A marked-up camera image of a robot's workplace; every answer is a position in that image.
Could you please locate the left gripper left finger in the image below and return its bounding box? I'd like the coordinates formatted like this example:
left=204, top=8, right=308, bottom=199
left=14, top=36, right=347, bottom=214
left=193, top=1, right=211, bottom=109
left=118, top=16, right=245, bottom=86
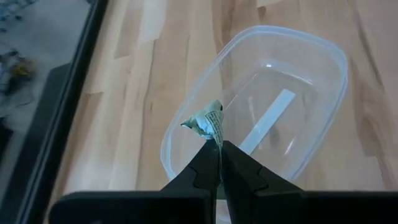
left=49, top=139, right=221, bottom=224

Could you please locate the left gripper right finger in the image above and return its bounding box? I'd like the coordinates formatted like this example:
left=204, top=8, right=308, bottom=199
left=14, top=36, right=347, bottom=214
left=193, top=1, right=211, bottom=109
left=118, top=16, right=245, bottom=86
left=221, top=139, right=398, bottom=224

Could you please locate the green stevia packet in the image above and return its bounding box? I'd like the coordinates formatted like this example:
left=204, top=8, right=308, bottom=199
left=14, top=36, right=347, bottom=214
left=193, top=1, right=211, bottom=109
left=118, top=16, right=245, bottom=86
left=180, top=99, right=225, bottom=147

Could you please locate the white paper strip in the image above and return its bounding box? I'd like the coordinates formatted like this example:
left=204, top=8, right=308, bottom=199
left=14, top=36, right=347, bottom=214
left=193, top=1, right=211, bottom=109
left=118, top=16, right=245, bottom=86
left=238, top=88, right=297, bottom=156

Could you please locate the clear plastic bin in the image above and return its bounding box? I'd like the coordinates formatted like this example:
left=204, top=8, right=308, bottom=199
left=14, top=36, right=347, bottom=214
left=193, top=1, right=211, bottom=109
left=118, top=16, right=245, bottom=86
left=160, top=24, right=349, bottom=224

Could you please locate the black aluminium table frame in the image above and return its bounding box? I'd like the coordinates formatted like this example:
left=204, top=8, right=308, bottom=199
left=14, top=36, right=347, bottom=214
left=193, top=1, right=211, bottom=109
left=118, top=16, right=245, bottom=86
left=0, top=0, right=109, bottom=224

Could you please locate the coiled yellow cable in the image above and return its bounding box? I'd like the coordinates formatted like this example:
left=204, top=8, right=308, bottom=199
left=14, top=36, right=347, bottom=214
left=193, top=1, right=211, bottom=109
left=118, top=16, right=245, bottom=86
left=11, top=60, right=37, bottom=78

